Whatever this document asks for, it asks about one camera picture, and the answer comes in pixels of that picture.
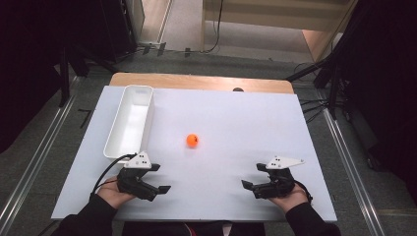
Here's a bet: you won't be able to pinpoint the person's right hand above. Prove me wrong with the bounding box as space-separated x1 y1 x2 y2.
268 183 309 214

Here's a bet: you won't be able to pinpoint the black metal stand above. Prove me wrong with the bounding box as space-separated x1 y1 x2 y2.
58 45 72 108

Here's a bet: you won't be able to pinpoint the black tripod stand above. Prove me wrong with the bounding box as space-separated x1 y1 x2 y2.
284 48 342 121

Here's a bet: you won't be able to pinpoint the wooden table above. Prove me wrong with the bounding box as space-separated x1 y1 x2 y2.
108 72 295 95

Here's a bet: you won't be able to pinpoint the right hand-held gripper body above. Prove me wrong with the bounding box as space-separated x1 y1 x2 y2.
252 155 305 200

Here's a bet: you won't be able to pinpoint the black cabinet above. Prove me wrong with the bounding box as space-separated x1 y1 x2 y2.
97 0 139 64

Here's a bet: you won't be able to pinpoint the white plastic bin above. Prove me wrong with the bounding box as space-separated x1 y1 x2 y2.
103 84 155 161

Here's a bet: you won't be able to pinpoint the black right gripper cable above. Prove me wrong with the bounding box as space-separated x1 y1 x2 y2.
294 179 314 203

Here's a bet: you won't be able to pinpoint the white table board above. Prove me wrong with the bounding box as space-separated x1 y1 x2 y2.
51 86 338 223

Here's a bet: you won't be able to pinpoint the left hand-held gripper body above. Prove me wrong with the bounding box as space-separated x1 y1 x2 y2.
116 150 161 202

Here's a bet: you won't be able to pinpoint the black floor cables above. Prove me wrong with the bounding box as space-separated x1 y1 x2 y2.
299 97 329 124

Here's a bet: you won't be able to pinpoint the hanging black cable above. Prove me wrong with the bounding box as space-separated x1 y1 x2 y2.
200 0 225 54

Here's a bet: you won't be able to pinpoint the metal floor rail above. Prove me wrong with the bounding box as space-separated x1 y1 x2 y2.
323 107 387 236
0 77 82 236

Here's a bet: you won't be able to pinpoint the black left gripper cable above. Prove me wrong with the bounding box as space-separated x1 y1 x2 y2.
89 152 138 202

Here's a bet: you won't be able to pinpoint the orange ball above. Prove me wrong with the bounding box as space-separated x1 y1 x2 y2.
186 133 200 148

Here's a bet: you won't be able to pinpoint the person's left hand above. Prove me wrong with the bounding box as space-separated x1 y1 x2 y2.
96 176 137 210

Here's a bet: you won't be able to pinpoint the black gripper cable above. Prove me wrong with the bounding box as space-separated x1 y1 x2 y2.
89 152 138 202
294 179 314 203

